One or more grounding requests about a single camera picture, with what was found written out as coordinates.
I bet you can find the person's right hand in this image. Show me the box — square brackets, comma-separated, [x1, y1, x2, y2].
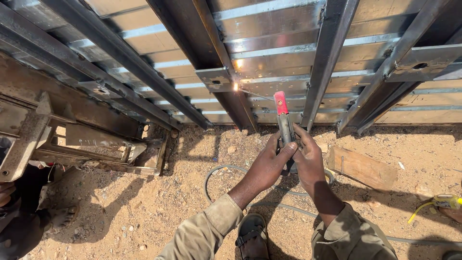
[292, 123, 327, 198]

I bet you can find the corrugated sheet metal gate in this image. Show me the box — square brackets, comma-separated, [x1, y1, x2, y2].
[0, 0, 462, 135]

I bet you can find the thin welding electrode rod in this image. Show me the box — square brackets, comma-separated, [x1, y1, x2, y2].
[236, 87, 275, 102]

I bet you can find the yellow tape measure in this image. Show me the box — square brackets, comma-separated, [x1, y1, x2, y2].
[407, 194, 462, 224]

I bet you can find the person's left hand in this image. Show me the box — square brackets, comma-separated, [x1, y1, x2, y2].
[246, 131, 299, 193]

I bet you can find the grey welding cable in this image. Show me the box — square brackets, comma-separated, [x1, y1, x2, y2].
[203, 165, 462, 247]

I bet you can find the red-tipped welding electrode holder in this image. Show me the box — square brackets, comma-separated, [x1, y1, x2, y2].
[273, 91, 298, 175]

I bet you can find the wooden plank piece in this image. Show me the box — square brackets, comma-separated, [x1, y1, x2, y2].
[327, 145, 398, 191]

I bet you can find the rusty steel frame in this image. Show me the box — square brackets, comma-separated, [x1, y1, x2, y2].
[0, 51, 169, 182]

